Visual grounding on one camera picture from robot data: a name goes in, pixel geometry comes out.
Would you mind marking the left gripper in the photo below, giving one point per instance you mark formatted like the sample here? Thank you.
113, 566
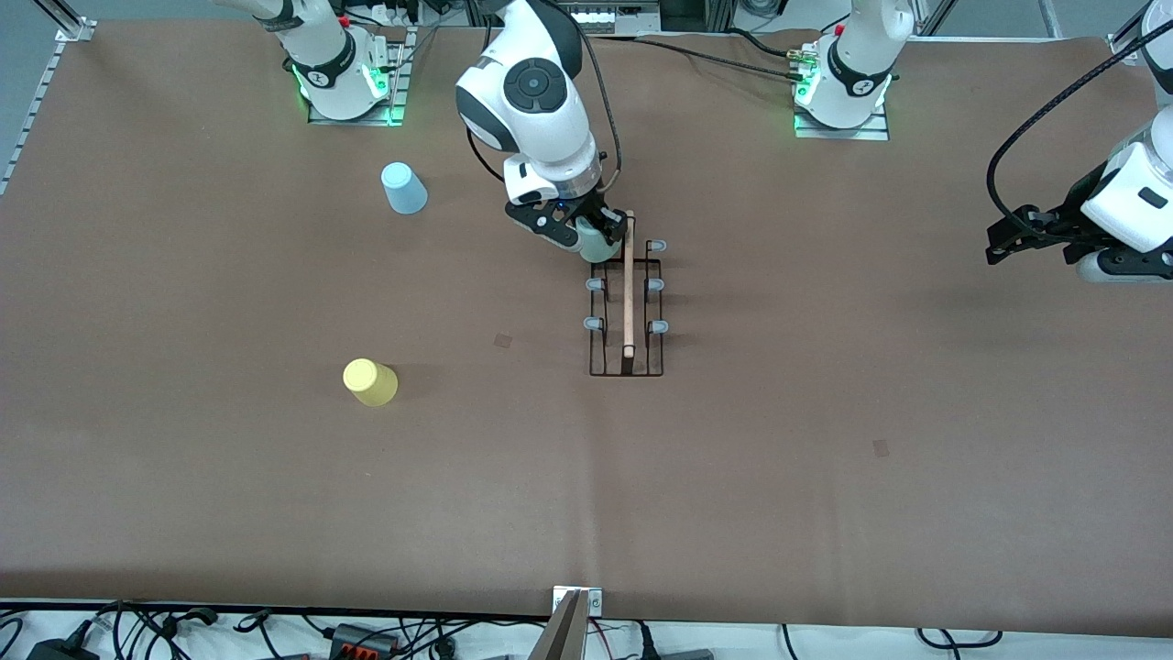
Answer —
1068, 212

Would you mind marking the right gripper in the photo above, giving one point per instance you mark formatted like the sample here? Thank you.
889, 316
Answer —
605, 216

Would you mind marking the pale green plastic cup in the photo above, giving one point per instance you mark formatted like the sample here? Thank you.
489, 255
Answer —
597, 246

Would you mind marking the yellow plastic cup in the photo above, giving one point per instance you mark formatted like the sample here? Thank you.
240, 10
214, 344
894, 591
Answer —
371, 383

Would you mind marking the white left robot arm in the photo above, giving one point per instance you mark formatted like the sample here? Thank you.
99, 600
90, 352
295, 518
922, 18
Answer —
852, 73

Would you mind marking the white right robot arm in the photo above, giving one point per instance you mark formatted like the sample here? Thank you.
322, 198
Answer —
550, 128

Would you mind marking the light blue plastic cup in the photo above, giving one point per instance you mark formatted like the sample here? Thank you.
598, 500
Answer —
403, 188

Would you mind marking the white power strip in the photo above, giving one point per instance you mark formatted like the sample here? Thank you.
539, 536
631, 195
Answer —
596, 18

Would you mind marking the brown table cover sheet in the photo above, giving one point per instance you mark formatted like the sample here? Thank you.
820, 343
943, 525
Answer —
586, 477

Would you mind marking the black power plug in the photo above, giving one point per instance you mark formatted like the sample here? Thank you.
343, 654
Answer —
648, 642

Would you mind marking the orange black connector box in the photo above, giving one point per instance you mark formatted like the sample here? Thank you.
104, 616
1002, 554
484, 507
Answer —
362, 639

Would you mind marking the black power adapter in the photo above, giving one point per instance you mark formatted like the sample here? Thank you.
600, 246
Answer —
64, 651

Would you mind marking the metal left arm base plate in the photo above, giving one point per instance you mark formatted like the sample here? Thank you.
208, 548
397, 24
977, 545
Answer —
843, 134

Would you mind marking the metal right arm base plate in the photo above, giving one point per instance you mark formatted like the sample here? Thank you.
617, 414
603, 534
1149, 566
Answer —
400, 92

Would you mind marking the aluminium frame strut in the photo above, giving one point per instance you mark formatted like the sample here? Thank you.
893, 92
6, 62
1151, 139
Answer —
935, 14

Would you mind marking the small metal bracket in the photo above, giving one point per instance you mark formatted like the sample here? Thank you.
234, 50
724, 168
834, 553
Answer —
596, 602

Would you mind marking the grey wedge camera post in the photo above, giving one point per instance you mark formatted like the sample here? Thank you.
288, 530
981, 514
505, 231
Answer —
564, 637

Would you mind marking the aluminium frame rail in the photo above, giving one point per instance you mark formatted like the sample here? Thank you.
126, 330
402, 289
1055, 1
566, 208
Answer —
41, 96

